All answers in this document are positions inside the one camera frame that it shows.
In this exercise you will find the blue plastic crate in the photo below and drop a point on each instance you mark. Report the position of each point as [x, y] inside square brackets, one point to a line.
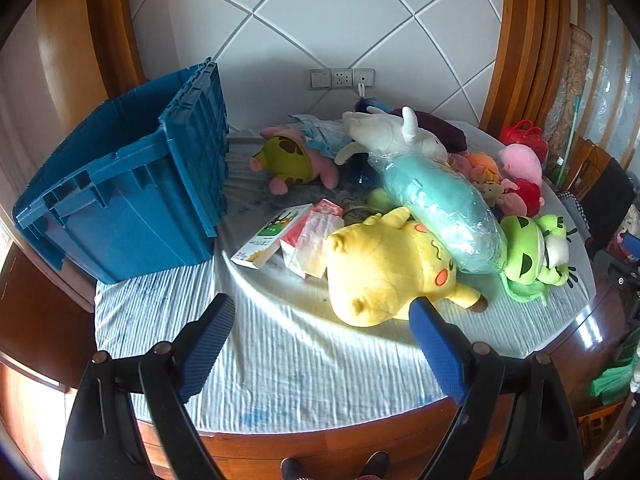
[125, 210]

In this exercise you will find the green ball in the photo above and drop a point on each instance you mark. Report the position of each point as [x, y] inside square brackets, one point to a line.
[380, 199]

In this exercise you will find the pink starfish plush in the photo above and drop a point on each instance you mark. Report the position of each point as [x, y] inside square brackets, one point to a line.
[320, 165]

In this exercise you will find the green plastic bag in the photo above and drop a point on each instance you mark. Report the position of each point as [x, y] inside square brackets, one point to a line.
[607, 385]

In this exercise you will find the patterned curtain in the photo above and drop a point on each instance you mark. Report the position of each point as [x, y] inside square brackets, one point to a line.
[600, 60]

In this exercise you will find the white wall socket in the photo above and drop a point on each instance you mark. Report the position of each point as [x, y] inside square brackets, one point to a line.
[363, 77]
[342, 78]

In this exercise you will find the dark blue plastic bag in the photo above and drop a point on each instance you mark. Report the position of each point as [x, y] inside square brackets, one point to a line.
[357, 175]

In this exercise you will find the white wall switch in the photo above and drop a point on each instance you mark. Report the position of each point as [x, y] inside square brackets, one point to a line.
[320, 78]

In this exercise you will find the blue plush toy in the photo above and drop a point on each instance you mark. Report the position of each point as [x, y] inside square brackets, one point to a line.
[372, 104]

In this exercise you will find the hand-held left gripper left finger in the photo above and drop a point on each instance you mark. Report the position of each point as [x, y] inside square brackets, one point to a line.
[207, 345]

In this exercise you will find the dark maroon cushion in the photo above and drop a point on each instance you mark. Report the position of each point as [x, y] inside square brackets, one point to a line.
[445, 130]

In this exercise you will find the pink box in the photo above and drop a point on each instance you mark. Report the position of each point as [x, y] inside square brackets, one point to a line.
[327, 207]

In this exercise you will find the pink pig plush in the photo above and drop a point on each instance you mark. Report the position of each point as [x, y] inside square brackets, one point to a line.
[520, 160]

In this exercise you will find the green and white carton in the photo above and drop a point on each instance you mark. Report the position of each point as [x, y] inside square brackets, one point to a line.
[270, 237]

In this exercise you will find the person's dark shoe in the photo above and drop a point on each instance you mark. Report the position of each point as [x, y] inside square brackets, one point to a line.
[295, 470]
[375, 466]

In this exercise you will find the yellow plush toy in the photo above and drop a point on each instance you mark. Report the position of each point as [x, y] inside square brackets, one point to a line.
[380, 270]

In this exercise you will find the green frog plush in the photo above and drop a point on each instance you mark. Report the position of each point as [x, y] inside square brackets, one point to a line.
[522, 255]

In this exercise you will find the orange plush doll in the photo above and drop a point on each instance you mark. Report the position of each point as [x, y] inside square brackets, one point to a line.
[482, 165]

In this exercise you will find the white horned plush animal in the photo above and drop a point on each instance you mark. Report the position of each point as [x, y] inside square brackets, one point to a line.
[385, 132]

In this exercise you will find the white crinkled tablecloth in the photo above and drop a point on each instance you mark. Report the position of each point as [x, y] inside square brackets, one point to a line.
[300, 360]

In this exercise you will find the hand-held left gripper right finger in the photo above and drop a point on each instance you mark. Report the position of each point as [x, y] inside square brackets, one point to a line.
[440, 350]

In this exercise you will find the wooden chair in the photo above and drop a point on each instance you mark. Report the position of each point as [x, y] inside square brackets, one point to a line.
[590, 165]

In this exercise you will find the teal plush in plastic wrap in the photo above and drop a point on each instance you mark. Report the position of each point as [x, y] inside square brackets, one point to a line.
[440, 205]

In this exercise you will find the light blue doll dress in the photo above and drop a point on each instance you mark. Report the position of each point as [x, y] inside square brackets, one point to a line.
[325, 135]

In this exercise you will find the clear tissue packet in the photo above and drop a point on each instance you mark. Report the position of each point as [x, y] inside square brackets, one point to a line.
[312, 245]

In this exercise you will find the small beige plush doll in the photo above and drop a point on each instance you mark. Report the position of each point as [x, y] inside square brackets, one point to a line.
[490, 191]

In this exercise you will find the round wooden table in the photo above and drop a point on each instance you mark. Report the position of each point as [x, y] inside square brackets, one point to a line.
[350, 447]

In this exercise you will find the red handbag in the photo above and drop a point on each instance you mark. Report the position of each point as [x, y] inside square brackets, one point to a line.
[530, 137]

